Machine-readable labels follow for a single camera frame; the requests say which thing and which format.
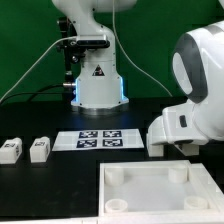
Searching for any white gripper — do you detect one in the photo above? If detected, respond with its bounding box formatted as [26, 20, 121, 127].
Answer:
[147, 105, 207, 146]

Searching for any white square tabletop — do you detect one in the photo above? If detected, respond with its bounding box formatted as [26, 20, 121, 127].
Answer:
[98, 159, 224, 219]

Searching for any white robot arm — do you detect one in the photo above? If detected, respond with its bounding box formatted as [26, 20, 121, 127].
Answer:
[52, 0, 224, 146]

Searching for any paper sheet with tags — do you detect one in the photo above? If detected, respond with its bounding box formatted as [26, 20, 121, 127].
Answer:
[53, 129, 144, 151]

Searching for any white cable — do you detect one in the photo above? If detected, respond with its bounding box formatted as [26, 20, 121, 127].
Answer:
[0, 36, 78, 104]

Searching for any black cable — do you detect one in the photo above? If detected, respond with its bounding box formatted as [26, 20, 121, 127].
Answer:
[0, 83, 65, 107]

